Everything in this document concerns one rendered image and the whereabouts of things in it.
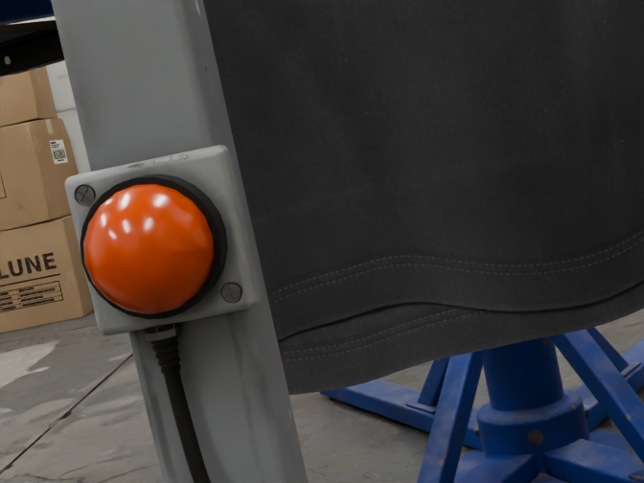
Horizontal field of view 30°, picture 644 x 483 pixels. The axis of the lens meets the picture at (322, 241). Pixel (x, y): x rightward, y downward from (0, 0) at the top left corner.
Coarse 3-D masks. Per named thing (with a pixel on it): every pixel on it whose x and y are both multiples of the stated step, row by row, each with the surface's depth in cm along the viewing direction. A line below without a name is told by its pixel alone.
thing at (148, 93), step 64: (64, 0) 36; (128, 0) 36; (192, 0) 38; (128, 64) 36; (192, 64) 36; (128, 128) 37; (192, 128) 37; (256, 256) 40; (128, 320) 36; (192, 320) 37; (256, 320) 38; (192, 384) 38; (256, 384) 37; (256, 448) 38
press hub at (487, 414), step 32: (512, 352) 196; (544, 352) 197; (512, 384) 197; (544, 384) 197; (480, 416) 202; (512, 416) 198; (544, 416) 195; (576, 416) 197; (512, 448) 196; (544, 448) 195; (544, 480) 193
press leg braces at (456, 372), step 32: (480, 352) 188; (576, 352) 183; (608, 352) 226; (448, 384) 185; (608, 384) 179; (448, 416) 182; (640, 416) 175; (448, 448) 178; (640, 448) 174; (448, 480) 178; (640, 480) 173
